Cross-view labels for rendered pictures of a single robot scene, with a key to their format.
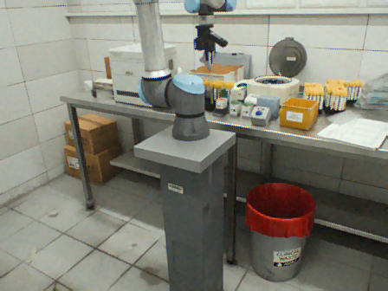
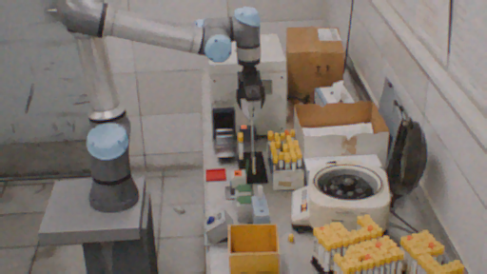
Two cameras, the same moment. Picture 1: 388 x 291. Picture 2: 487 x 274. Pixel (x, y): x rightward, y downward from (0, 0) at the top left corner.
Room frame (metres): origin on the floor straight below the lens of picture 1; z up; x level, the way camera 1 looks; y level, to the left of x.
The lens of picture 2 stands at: (0.53, -1.70, 2.08)
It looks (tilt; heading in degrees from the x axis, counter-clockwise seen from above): 28 degrees down; 55
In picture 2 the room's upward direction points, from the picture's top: 2 degrees counter-clockwise
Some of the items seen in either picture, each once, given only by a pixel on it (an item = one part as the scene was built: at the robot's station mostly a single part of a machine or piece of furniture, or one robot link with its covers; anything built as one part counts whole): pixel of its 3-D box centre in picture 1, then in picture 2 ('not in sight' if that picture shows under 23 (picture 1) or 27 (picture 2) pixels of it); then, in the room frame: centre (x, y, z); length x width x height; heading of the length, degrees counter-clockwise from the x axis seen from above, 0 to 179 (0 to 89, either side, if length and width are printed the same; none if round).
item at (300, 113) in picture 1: (299, 113); (253, 253); (1.40, -0.48, 0.92); 0.13 x 0.13 x 0.10; 55
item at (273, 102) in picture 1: (268, 106); (260, 219); (1.51, -0.36, 0.92); 0.10 x 0.07 x 0.10; 60
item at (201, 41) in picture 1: (204, 37); (249, 75); (1.68, -0.08, 1.23); 0.09 x 0.08 x 0.12; 59
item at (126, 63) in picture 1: (147, 74); (245, 86); (1.90, 0.25, 1.03); 0.31 x 0.27 x 0.30; 58
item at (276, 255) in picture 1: (275, 232); not in sight; (1.45, -0.44, 0.22); 0.38 x 0.37 x 0.44; 58
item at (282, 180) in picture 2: (216, 96); (284, 165); (1.77, -0.14, 0.91); 0.20 x 0.10 x 0.07; 58
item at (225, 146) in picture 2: not in sight; (224, 136); (1.72, 0.13, 0.92); 0.21 x 0.07 x 0.05; 58
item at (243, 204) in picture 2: (248, 110); (244, 208); (1.52, -0.27, 0.91); 0.05 x 0.04 x 0.07; 148
